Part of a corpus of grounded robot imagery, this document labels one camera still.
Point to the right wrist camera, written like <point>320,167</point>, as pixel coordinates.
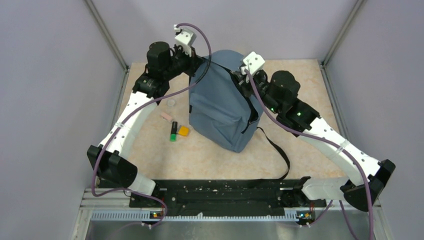
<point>252,63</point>

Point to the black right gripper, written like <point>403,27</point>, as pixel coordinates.
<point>245,85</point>

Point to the green highlighter pen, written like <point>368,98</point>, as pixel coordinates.
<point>173,132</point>

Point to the orange yellow eraser block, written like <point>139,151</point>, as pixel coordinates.
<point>183,131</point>

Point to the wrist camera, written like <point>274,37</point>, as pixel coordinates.
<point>184,38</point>
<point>252,63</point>

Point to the blue student backpack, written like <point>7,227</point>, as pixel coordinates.
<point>217,109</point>

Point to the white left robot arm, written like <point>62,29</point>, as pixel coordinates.
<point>109,159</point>

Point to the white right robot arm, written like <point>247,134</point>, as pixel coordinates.
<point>365,177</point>

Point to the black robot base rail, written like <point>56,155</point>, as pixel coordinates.
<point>228,198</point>

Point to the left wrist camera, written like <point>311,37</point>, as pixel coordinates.
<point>184,38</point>

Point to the pink eraser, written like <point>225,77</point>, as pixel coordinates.
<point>167,117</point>

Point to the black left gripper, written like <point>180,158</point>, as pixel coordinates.
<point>192,62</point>

